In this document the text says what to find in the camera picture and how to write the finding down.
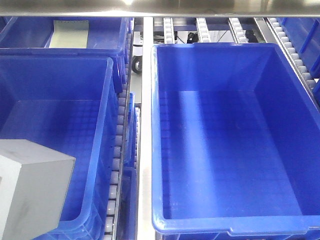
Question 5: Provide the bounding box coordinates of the gray square base block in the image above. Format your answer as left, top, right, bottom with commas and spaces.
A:
0, 139, 76, 240

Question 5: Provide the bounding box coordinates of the blue empty bin right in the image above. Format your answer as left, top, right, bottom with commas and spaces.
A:
151, 43, 320, 240

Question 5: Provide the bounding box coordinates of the blue target bin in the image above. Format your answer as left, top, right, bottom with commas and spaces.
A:
0, 54, 119, 240

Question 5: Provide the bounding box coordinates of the blue bin with paper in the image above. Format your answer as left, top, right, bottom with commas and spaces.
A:
0, 16, 129, 93

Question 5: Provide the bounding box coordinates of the white roller conveyor track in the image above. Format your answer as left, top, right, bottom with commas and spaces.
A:
103, 32, 133, 237

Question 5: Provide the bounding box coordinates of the white paper sheet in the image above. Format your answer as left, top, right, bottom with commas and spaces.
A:
49, 20, 89, 49

